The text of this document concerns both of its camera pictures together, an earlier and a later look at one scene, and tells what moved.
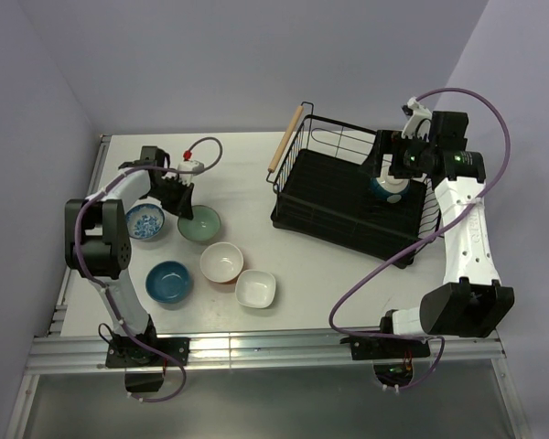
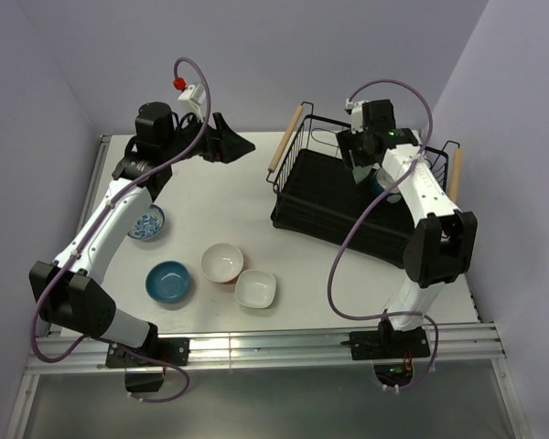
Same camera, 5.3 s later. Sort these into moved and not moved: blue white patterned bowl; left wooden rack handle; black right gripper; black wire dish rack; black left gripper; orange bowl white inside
Moved: black left gripper; black right gripper
Not moved: black wire dish rack; left wooden rack handle; orange bowl white inside; blue white patterned bowl
